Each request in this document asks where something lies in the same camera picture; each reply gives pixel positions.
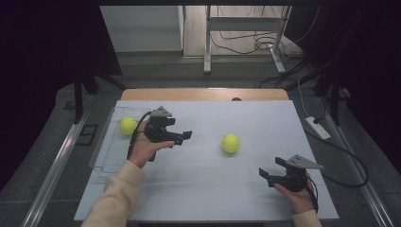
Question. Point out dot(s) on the black flat floor plate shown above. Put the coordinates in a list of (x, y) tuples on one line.
[(87, 135)]

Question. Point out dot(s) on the wooden table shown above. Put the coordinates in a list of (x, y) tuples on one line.
[(189, 94)]

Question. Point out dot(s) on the white metal desk frame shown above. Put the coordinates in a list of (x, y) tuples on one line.
[(242, 23)]

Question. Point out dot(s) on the clear plastic tray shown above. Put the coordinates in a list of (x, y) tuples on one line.
[(108, 151)]

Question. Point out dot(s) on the metal floor rail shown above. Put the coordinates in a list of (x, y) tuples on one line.
[(53, 175), (372, 197)]

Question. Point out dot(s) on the white table cover sheet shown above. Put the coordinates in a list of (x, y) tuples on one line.
[(205, 186)]

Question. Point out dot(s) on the dark curtain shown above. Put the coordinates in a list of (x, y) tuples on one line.
[(38, 63), (372, 63)]

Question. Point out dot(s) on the black metal stand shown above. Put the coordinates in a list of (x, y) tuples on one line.
[(78, 101), (334, 101)]

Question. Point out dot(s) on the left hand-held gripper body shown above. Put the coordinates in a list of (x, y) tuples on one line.
[(157, 129)]

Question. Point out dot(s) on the yellow tennis ball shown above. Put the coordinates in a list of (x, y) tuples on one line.
[(128, 125), (230, 143)]

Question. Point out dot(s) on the white power strip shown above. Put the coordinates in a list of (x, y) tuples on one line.
[(318, 127)]

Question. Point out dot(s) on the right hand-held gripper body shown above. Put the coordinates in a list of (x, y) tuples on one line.
[(294, 178)]

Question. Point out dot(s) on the white cabinet panel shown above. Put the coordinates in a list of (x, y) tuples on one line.
[(142, 28)]

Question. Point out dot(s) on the person's left hand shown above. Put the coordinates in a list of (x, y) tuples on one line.
[(143, 149)]

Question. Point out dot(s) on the person's right hand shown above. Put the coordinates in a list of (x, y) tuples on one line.
[(299, 198)]

